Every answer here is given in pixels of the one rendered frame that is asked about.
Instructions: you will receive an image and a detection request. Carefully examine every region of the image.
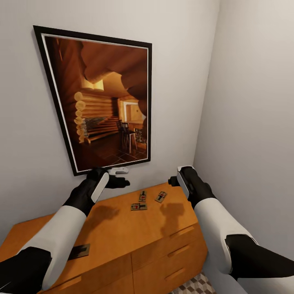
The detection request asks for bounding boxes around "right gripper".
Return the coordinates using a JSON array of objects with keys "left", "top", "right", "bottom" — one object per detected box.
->
[{"left": 168, "top": 176, "right": 180, "bottom": 187}]

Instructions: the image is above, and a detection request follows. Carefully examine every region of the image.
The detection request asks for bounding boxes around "mousetrap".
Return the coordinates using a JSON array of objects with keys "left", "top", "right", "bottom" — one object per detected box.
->
[
  {"left": 68, "top": 244, "right": 90, "bottom": 260},
  {"left": 138, "top": 190, "right": 147, "bottom": 203},
  {"left": 155, "top": 191, "right": 168, "bottom": 203},
  {"left": 131, "top": 203, "right": 147, "bottom": 211}
]

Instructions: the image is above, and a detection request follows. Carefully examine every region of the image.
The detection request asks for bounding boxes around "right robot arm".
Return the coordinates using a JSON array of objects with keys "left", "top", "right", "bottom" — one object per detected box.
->
[{"left": 168, "top": 166, "right": 294, "bottom": 294}]

